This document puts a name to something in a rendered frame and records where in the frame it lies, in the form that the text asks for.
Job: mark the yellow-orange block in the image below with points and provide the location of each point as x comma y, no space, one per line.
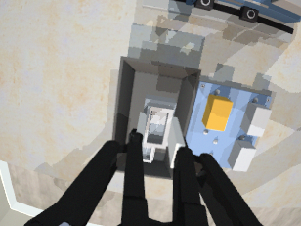
216,112

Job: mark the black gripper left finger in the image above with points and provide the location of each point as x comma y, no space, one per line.
76,206

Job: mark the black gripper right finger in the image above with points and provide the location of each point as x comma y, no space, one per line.
225,204

